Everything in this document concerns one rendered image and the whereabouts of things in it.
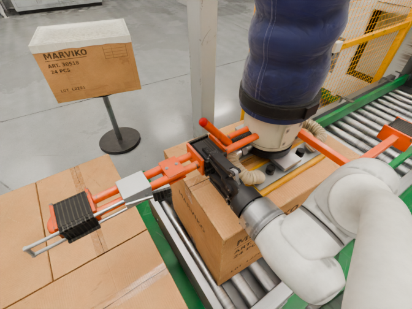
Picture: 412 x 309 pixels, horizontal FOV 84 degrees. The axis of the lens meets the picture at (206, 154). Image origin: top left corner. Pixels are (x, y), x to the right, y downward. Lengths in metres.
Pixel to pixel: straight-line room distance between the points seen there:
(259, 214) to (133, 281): 0.70
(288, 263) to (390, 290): 0.26
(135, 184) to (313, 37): 0.50
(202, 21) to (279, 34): 1.09
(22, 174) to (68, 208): 1.98
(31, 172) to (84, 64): 1.14
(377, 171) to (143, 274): 0.88
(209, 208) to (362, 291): 0.51
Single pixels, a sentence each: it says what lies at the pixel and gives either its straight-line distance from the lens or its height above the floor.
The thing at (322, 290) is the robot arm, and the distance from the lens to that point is 0.48.
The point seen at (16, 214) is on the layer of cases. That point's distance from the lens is 1.47.
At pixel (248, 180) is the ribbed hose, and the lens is 0.67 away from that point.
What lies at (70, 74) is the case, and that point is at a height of 0.82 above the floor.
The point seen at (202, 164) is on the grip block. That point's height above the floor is 1.09.
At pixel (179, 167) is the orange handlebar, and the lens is 0.60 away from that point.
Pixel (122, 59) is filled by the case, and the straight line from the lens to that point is 1.84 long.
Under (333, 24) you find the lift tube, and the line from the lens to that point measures 0.59.
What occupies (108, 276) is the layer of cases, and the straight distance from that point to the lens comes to 1.11.
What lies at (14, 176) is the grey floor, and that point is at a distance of 2.59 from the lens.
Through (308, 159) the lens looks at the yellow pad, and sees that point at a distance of 0.86.
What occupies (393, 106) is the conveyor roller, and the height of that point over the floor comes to 0.54.
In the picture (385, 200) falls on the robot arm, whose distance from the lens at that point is 0.37.
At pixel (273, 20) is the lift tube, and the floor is 1.40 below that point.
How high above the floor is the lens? 1.53
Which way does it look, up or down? 45 degrees down
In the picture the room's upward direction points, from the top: straight up
